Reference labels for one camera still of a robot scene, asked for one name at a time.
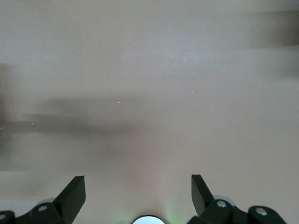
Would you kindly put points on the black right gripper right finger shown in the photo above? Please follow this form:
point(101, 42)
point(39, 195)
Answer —
point(210, 210)

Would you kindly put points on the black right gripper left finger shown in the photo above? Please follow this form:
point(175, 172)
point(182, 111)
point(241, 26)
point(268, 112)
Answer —
point(63, 205)

